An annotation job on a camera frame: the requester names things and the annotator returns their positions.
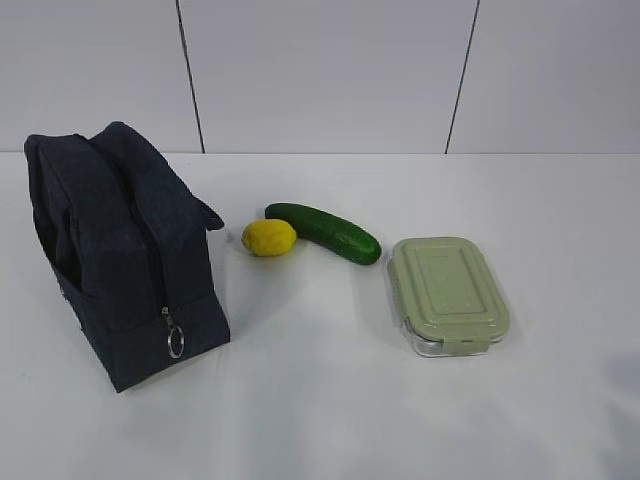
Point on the green cucumber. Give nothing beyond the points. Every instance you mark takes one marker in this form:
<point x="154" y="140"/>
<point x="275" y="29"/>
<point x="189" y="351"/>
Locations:
<point x="334" y="233"/>

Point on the yellow lemon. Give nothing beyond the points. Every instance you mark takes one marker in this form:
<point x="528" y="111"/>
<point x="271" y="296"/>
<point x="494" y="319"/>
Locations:
<point x="269" y="237"/>

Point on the dark navy fabric bag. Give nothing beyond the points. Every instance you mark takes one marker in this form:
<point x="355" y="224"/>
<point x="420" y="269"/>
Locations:
<point x="127" y="242"/>

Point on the glass container green lid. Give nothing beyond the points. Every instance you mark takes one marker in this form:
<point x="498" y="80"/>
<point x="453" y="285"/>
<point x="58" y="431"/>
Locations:
<point x="446" y="297"/>

